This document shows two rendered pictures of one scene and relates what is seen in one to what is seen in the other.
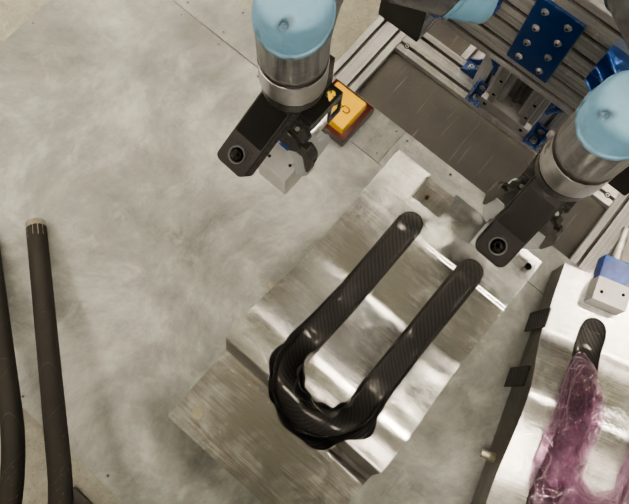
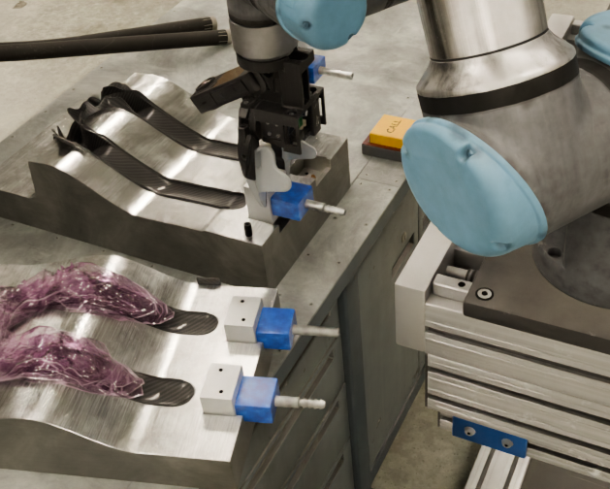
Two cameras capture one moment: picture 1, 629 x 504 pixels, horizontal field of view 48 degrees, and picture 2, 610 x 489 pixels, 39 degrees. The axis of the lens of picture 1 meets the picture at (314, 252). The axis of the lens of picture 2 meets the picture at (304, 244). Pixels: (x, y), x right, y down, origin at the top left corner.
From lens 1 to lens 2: 1.23 m
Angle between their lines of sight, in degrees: 51
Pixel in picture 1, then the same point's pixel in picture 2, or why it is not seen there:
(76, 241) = (222, 58)
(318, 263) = (219, 122)
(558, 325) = (203, 295)
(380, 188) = not seen: hidden behind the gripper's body
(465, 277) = (230, 203)
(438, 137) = (569, 474)
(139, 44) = (402, 42)
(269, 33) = not seen: outside the picture
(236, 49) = not seen: hidden behind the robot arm
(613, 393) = (126, 334)
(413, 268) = (230, 170)
